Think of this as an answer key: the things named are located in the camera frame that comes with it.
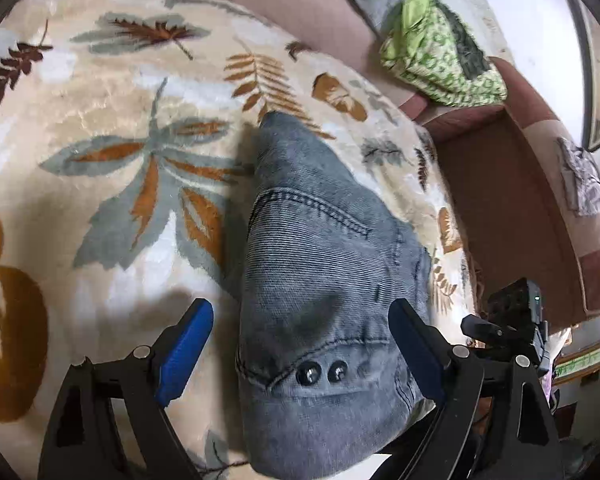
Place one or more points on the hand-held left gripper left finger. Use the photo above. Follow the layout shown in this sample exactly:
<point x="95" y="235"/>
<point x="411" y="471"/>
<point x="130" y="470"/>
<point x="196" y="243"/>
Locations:
<point x="185" y="350"/>

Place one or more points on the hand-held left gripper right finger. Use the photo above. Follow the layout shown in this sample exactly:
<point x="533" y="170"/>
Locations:
<point x="417" y="350"/>

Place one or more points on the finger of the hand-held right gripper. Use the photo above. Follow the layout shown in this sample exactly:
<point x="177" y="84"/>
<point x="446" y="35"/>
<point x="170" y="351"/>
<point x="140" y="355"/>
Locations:
<point x="482" y="329"/>

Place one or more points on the grey-blue denim pants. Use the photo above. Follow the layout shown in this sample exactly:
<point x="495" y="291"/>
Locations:
<point x="320" y="260"/>

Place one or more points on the brown-pink sofa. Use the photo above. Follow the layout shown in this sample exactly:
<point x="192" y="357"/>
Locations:
<point x="505" y="200"/>

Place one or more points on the crumpled printed cloth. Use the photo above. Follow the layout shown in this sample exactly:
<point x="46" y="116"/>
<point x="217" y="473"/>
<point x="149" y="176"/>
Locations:
<point x="585" y="180"/>

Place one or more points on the leaf-print plush blanket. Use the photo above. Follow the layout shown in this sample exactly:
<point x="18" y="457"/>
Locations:
<point x="105" y="110"/>

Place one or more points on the green patterned cloth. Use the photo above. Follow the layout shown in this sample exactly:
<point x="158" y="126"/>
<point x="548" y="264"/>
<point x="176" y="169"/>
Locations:
<point x="430" y="55"/>

